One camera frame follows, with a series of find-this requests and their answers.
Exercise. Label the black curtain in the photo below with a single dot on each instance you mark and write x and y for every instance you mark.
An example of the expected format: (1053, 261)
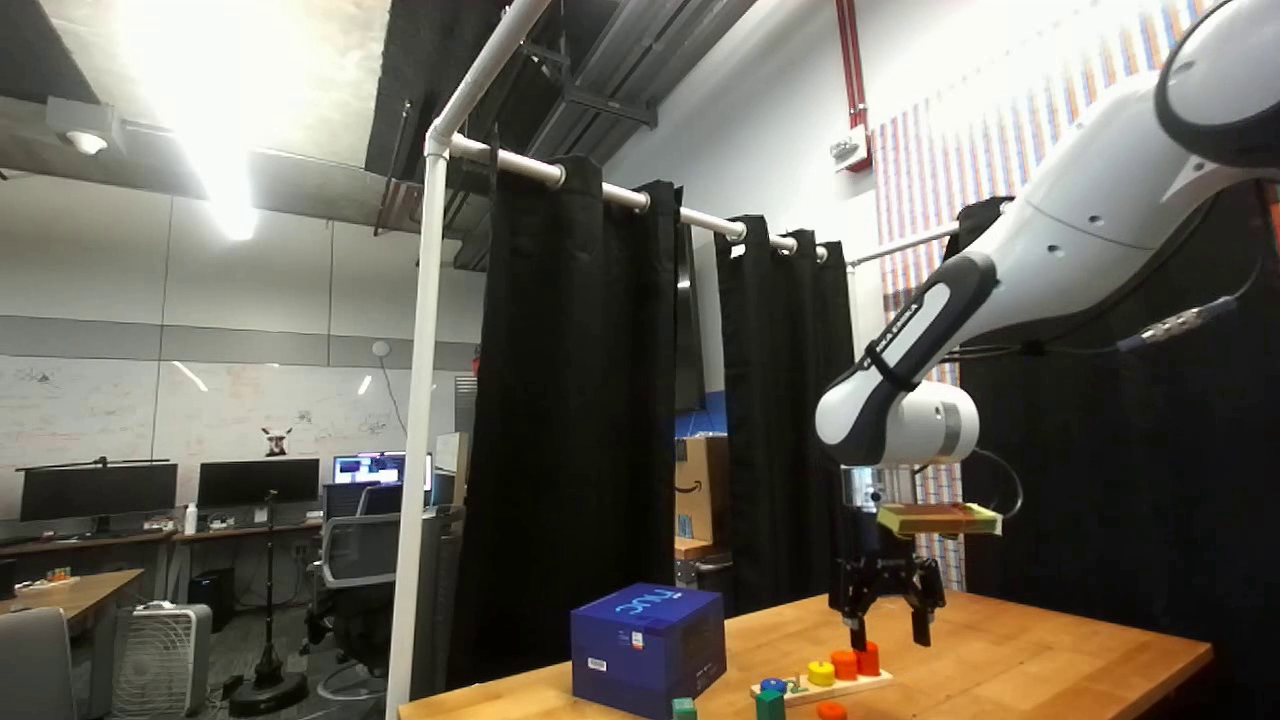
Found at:
(570, 486)
(784, 338)

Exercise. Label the black monitor left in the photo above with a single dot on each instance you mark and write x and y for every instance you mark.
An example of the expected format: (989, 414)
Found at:
(97, 490)

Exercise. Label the green block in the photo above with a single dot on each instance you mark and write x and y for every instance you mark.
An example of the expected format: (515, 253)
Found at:
(770, 708)
(682, 708)

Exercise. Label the grey office chair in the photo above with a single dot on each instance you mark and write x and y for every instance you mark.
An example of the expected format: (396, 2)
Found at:
(352, 603)

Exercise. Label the blue cardboard box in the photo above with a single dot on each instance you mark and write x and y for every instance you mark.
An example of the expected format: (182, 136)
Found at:
(647, 647)

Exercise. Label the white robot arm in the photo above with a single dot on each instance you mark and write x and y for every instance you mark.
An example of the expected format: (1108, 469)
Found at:
(1094, 217)

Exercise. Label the short orange cylinder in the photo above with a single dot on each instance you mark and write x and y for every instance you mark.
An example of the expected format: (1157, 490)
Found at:
(845, 667)

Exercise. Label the black curtain right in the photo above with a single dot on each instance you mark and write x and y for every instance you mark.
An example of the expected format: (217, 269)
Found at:
(784, 338)

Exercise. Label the white box fan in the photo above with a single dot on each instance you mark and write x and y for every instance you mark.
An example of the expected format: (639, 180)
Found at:
(160, 663)

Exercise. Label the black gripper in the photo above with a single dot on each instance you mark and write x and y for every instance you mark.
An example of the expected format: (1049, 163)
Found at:
(869, 563)

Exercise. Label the black monitor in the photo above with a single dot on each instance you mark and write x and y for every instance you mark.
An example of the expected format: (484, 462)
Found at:
(257, 481)
(97, 490)

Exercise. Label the flat orange disc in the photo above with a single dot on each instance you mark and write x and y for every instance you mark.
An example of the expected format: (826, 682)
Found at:
(831, 713)

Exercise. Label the wooden peg board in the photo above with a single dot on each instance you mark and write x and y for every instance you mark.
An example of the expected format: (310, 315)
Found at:
(811, 690)

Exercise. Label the tall orange cylinder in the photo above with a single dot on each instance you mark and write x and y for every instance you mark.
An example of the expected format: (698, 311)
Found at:
(869, 663)

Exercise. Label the black curtain left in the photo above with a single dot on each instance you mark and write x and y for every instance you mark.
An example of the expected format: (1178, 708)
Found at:
(570, 486)

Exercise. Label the black monitor right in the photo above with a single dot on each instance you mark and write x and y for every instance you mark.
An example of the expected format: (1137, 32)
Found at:
(257, 481)

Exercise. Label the yellow cylinder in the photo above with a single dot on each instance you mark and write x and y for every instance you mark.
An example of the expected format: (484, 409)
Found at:
(823, 672)

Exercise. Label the wrist camera on wooden mount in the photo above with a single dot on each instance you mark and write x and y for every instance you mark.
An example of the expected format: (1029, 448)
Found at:
(942, 520)

